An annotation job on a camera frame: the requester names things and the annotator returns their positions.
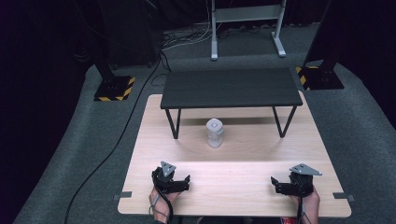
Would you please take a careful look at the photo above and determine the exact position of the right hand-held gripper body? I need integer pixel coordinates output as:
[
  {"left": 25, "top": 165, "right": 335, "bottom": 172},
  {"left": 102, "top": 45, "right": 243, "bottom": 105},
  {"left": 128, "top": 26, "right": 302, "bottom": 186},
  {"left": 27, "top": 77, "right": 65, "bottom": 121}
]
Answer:
[{"left": 275, "top": 163, "right": 323, "bottom": 198}]

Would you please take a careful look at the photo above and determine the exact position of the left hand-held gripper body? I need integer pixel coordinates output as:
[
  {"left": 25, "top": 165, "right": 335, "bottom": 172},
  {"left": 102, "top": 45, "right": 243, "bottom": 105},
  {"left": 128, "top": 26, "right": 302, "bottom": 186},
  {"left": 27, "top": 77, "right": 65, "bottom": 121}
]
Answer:
[{"left": 157, "top": 161, "right": 191, "bottom": 194}]

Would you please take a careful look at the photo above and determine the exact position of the person's left hand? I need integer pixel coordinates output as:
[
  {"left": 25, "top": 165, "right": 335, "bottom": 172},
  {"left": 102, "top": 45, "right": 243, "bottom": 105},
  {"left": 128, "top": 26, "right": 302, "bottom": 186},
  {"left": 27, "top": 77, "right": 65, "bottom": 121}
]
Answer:
[{"left": 148, "top": 186, "right": 182, "bottom": 224}]

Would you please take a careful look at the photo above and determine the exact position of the person's right hand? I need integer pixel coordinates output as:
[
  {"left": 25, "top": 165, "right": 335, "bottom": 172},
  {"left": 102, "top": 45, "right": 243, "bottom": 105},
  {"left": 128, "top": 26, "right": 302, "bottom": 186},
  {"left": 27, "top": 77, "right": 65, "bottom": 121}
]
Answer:
[{"left": 289, "top": 187, "right": 321, "bottom": 224}]

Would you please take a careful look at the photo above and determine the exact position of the grey tape marker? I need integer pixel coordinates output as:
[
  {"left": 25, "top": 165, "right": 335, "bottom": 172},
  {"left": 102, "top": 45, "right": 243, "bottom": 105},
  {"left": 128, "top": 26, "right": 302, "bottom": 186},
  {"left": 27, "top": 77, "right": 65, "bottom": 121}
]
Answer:
[
  {"left": 332, "top": 191, "right": 356, "bottom": 203},
  {"left": 113, "top": 190, "right": 133, "bottom": 202}
]

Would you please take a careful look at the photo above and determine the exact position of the black stand with striped base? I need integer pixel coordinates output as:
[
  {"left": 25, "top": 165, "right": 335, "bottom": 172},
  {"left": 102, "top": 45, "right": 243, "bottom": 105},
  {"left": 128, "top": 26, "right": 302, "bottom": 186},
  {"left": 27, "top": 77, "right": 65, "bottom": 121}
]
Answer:
[
  {"left": 295, "top": 0, "right": 346, "bottom": 91},
  {"left": 78, "top": 0, "right": 136, "bottom": 103}
]

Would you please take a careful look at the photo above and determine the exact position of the black desk shelf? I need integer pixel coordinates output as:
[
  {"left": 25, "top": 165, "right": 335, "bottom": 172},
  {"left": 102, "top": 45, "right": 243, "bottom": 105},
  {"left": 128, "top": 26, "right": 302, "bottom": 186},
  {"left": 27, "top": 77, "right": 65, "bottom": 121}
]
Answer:
[{"left": 160, "top": 67, "right": 304, "bottom": 140}]

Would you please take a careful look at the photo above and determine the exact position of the left hand-held gripper cable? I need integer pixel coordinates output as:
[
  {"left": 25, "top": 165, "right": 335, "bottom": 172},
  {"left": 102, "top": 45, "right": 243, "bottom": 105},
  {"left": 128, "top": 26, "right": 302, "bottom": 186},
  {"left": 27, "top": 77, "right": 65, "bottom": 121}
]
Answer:
[{"left": 150, "top": 174, "right": 175, "bottom": 224}]

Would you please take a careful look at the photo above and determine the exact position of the hand-held gripper cable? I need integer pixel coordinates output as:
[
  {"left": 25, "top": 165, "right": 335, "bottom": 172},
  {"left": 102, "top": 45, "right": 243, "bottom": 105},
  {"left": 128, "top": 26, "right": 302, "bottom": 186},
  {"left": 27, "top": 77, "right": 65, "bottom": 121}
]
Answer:
[
  {"left": 296, "top": 195, "right": 306, "bottom": 224},
  {"left": 150, "top": 174, "right": 175, "bottom": 224}
]

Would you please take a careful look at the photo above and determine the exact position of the right hand-held gripper cable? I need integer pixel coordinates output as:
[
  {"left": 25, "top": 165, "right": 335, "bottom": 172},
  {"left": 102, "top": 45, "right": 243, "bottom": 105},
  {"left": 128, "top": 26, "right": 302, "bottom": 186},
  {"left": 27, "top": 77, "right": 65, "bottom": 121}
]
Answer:
[{"left": 296, "top": 195, "right": 306, "bottom": 224}]

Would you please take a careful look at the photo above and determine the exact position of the long black floor cable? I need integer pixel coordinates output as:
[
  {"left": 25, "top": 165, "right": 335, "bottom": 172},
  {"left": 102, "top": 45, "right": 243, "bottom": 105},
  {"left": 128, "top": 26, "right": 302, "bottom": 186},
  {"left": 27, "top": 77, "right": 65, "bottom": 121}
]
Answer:
[{"left": 64, "top": 49, "right": 172, "bottom": 224}]

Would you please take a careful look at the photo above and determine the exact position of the bundle of floor cables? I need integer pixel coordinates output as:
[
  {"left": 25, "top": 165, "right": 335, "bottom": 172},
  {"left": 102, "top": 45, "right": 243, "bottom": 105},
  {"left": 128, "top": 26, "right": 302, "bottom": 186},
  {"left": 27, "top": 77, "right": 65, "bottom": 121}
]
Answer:
[{"left": 161, "top": 18, "right": 275, "bottom": 52}]

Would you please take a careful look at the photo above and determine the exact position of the grey metal stand frame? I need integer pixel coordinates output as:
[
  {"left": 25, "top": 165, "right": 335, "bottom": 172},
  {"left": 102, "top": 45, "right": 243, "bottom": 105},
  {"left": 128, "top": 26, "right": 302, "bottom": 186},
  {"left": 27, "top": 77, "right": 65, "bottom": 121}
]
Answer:
[{"left": 210, "top": 0, "right": 288, "bottom": 62}]

